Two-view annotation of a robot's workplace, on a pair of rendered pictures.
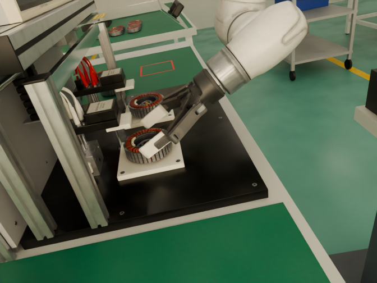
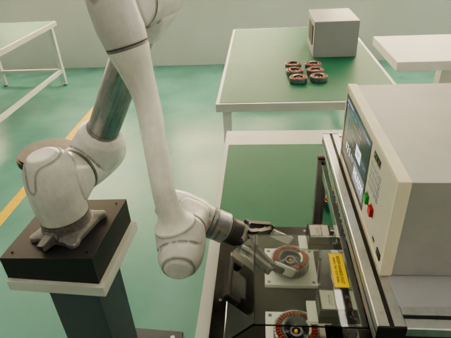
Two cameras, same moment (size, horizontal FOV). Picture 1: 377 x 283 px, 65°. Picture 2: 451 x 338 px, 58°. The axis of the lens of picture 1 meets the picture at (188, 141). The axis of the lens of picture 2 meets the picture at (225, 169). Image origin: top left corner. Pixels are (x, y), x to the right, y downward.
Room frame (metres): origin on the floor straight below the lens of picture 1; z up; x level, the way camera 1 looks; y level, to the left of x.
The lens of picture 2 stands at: (1.51, 0.04, 1.68)
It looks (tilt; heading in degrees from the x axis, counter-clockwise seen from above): 32 degrees down; 188
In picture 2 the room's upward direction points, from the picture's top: 3 degrees counter-clockwise
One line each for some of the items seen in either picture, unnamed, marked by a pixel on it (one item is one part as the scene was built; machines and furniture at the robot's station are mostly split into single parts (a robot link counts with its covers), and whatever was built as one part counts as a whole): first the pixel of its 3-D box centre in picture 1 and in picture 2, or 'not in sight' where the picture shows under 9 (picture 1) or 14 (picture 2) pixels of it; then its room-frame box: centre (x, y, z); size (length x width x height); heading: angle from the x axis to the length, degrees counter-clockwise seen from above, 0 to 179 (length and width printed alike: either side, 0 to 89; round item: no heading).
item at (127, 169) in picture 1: (150, 153); not in sight; (0.61, 0.10, 0.78); 0.15 x 0.15 x 0.01; 2
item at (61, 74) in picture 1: (82, 45); (338, 230); (0.73, 0.20, 1.03); 0.62 x 0.01 x 0.03; 2
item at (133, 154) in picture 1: (148, 145); not in sight; (0.61, 0.10, 0.80); 0.11 x 0.11 x 0.04
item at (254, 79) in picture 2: not in sight; (296, 100); (-1.65, 0.22, 0.38); 1.85 x 1.10 x 0.75; 2
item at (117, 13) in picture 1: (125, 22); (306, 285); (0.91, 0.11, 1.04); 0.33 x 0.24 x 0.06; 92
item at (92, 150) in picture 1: (88, 158); not in sight; (0.61, 0.24, 0.80); 0.08 x 0.05 x 0.06; 2
